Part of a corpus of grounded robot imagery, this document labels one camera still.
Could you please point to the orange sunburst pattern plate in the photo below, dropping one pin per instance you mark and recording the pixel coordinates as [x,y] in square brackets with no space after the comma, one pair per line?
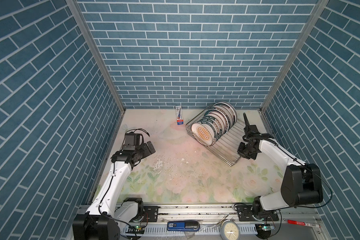
[204,133]

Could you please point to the metal wire dish rack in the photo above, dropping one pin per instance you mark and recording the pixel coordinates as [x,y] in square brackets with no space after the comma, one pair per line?
[226,148]

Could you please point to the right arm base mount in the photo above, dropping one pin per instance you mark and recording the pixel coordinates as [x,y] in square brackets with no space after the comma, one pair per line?
[247,213]

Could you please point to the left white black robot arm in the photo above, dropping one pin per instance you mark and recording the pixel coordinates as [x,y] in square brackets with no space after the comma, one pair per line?
[103,220]

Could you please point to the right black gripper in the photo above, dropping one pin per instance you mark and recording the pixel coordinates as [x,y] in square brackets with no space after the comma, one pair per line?
[239,151]

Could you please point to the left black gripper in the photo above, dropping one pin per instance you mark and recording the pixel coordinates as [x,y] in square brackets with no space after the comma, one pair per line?
[147,151]

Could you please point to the round white clock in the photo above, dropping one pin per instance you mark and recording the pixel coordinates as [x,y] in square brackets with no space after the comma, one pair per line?
[230,230]

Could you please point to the blue black device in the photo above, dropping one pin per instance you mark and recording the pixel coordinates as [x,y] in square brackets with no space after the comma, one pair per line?
[183,226]

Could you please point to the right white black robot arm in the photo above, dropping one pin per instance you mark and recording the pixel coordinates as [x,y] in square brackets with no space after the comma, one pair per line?
[302,182]

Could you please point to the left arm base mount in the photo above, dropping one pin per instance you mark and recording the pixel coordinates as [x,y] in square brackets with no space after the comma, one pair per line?
[148,215]

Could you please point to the green rim white plate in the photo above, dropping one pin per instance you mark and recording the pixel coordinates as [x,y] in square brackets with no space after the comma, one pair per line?
[213,125]

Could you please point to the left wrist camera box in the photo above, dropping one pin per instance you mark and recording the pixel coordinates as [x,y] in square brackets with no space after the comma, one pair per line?
[132,141]

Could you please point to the rear plates stack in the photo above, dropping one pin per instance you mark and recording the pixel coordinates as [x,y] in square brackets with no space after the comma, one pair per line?
[226,111]

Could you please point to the red white marker pen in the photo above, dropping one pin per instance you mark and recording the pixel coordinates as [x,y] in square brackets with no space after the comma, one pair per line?
[305,224]

